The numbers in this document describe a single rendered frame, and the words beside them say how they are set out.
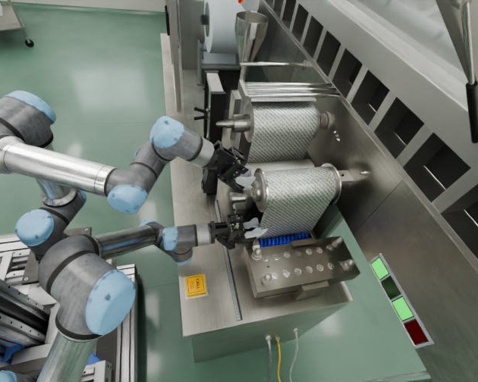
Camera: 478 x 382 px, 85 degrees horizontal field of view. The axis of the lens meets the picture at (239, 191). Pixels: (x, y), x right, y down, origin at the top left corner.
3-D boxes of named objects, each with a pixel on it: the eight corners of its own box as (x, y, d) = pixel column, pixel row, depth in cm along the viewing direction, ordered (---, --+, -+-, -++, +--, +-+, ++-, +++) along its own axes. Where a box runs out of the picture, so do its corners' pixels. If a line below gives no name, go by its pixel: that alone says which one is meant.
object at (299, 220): (254, 239, 101) (264, 211, 87) (309, 231, 106) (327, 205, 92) (255, 239, 101) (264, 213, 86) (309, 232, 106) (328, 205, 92)
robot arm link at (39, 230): (22, 251, 97) (1, 233, 87) (46, 221, 106) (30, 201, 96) (52, 258, 97) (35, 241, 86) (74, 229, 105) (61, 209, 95)
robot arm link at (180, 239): (164, 236, 92) (161, 223, 85) (195, 232, 94) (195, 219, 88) (165, 256, 87) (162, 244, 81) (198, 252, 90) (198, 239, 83)
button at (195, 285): (185, 279, 100) (185, 277, 98) (203, 276, 101) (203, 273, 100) (187, 297, 96) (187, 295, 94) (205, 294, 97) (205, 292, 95)
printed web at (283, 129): (232, 183, 133) (246, 92, 94) (275, 180, 138) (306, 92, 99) (250, 253, 110) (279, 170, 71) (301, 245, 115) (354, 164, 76)
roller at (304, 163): (242, 177, 108) (246, 156, 98) (298, 173, 113) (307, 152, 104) (249, 200, 100) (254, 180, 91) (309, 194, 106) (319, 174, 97)
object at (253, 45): (222, 127, 162) (231, 25, 118) (243, 126, 165) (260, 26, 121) (226, 142, 153) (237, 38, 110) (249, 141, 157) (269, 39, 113)
